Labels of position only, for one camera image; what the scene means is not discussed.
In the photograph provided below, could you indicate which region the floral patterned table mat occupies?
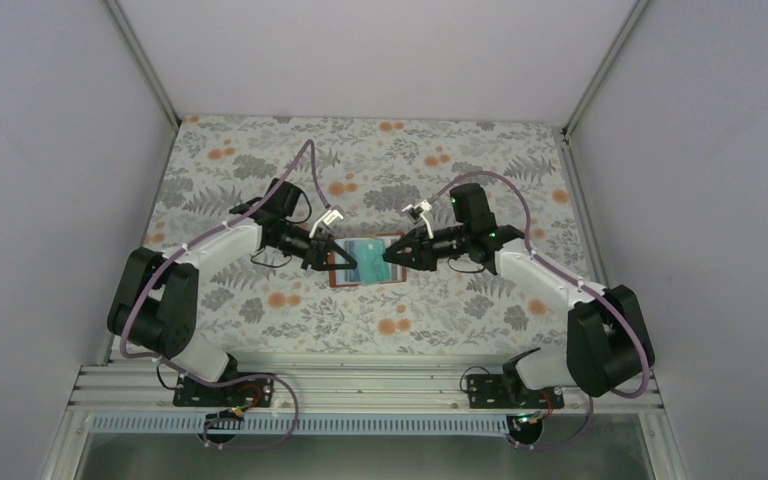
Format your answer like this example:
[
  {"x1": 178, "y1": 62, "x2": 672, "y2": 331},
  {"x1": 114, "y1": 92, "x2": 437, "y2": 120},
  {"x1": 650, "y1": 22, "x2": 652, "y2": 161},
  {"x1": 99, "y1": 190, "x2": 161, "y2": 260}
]
[{"x1": 144, "y1": 115, "x2": 590, "y2": 355}]

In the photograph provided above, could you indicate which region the blue slotted cable duct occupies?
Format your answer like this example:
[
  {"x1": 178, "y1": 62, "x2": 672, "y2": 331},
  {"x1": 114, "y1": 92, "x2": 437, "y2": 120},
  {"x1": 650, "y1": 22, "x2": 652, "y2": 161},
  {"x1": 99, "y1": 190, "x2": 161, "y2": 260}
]
[{"x1": 87, "y1": 412, "x2": 508, "y2": 437}]

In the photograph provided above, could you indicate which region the teal credit card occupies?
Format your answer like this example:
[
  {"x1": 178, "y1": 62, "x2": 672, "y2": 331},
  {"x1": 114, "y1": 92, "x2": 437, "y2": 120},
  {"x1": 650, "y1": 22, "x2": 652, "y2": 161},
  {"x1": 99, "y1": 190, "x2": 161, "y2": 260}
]
[{"x1": 345, "y1": 238, "x2": 391, "y2": 285}]

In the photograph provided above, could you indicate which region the brown leather card holder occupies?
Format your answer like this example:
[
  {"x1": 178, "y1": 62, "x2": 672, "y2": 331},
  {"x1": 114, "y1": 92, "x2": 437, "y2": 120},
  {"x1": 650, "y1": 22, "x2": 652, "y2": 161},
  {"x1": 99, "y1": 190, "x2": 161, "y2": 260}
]
[{"x1": 329, "y1": 232, "x2": 407, "y2": 289}]

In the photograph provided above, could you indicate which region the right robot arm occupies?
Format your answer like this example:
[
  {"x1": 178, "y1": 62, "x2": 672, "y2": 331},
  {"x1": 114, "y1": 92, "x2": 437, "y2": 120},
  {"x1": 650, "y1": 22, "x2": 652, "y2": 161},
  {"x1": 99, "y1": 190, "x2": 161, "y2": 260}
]
[{"x1": 383, "y1": 183, "x2": 655, "y2": 398}]

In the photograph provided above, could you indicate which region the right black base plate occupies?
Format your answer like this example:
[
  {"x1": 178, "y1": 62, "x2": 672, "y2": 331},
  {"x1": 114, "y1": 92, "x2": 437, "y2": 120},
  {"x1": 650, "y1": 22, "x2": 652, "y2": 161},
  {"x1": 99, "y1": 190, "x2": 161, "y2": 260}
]
[{"x1": 464, "y1": 373, "x2": 565, "y2": 410}]

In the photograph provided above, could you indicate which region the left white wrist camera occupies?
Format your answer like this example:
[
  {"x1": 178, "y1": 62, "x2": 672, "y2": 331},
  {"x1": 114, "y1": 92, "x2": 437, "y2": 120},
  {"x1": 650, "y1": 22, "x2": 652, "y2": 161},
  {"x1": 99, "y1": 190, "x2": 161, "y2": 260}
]
[{"x1": 308, "y1": 206, "x2": 345, "y2": 240}]

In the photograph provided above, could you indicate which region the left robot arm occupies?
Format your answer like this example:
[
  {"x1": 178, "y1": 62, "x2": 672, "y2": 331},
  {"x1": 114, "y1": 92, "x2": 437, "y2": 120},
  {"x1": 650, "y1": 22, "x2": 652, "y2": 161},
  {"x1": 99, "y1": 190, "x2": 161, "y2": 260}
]
[{"x1": 107, "y1": 178, "x2": 357, "y2": 388}]

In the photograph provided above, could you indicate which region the aluminium rail frame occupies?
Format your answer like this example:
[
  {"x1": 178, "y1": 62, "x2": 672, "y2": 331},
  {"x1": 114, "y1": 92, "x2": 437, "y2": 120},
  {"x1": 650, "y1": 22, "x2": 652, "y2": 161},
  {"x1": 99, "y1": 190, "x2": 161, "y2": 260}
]
[{"x1": 67, "y1": 351, "x2": 665, "y2": 415}]

